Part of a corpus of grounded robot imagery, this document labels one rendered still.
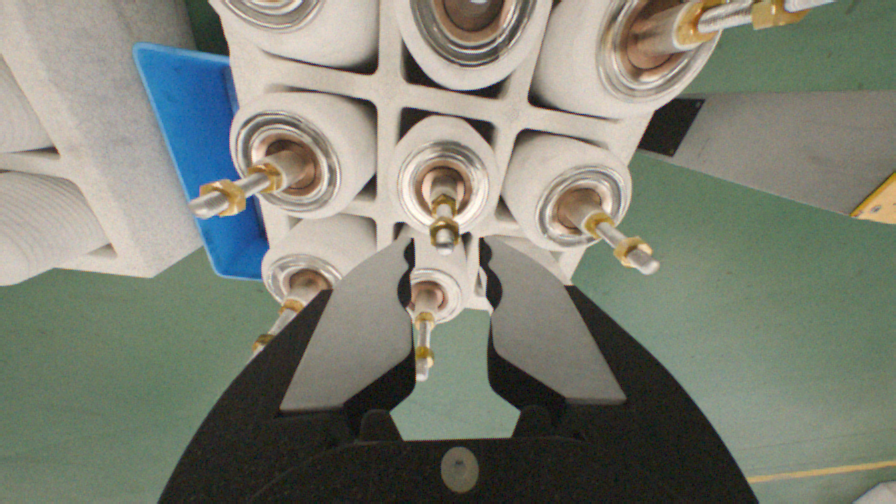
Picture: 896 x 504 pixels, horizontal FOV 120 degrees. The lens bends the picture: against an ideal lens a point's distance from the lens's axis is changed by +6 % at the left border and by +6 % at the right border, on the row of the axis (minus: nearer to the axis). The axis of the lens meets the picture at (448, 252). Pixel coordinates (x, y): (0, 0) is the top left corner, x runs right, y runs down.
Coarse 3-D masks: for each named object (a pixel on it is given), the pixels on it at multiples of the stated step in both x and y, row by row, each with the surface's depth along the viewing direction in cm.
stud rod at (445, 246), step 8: (440, 208) 16; (448, 208) 17; (440, 216) 15; (448, 216) 15; (440, 232) 14; (448, 232) 13; (440, 240) 13; (448, 240) 13; (440, 248) 13; (448, 248) 13
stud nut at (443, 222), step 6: (444, 216) 14; (432, 222) 14; (438, 222) 14; (444, 222) 14; (450, 222) 14; (456, 222) 14; (432, 228) 14; (438, 228) 14; (444, 228) 14; (450, 228) 14; (456, 228) 14; (432, 234) 14; (456, 234) 14; (432, 240) 14; (456, 240) 14
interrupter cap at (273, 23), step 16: (224, 0) 15; (240, 0) 15; (256, 0) 15; (272, 0) 15; (288, 0) 15; (304, 0) 15; (320, 0) 15; (240, 16) 15; (256, 16) 15; (272, 16) 15; (288, 16) 15; (304, 16) 15; (272, 32) 16; (288, 32) 16
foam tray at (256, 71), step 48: (384, 0) 20; (240, 48) 22; (384, 48) 22; (240, 96) 23; (384, 96) 24; (432, 96) 24; (480, 96) 33; (384, 144) 26; (624, 144) 26; (384, 192) 28; (384, 240) 31; (480, 288) 38
